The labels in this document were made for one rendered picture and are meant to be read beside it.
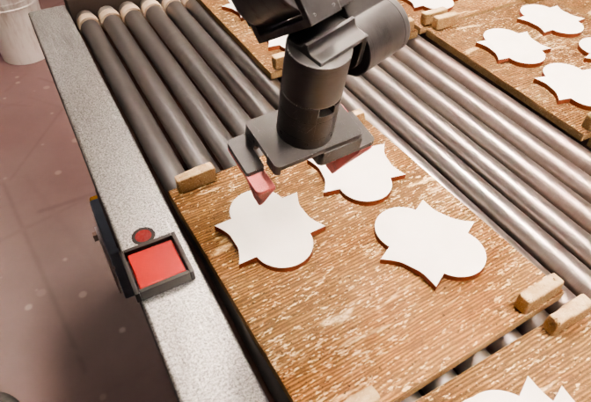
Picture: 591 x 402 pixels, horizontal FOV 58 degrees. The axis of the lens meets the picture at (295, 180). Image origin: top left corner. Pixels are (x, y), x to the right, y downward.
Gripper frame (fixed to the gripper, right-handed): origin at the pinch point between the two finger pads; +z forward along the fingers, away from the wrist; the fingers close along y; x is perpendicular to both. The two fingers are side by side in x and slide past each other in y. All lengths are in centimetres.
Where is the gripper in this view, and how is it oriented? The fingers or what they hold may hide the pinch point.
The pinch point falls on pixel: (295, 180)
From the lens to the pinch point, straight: 60.1
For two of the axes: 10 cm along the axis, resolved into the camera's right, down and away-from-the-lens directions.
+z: -1.0, 5.8, 8.1
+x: -5.1, -7.3, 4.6
